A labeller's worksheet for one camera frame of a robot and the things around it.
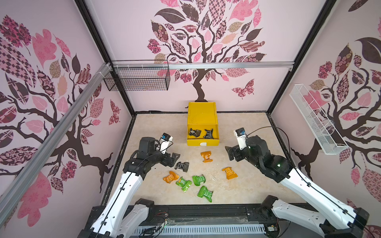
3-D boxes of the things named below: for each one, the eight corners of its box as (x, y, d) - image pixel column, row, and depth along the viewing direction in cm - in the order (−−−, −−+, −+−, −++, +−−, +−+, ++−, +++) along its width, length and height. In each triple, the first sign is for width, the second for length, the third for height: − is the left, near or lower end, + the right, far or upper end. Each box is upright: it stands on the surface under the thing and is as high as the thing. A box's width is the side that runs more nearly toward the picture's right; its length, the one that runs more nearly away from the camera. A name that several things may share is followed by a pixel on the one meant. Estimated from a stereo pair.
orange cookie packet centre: (200, 162, 95) (201, 160, 93) (200, 152, 99) (200, 151, 98) (212, 162, 95) (212, 160, 93) (211, 152, 99) (211, 150, 98)
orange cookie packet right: (228, 181, 87) (229, 179, 85) (222, 169, 91) (223, 168, 90) (237, 177, 88) (238, 176, 86) (230, 166, 93) (231, 165, 91)
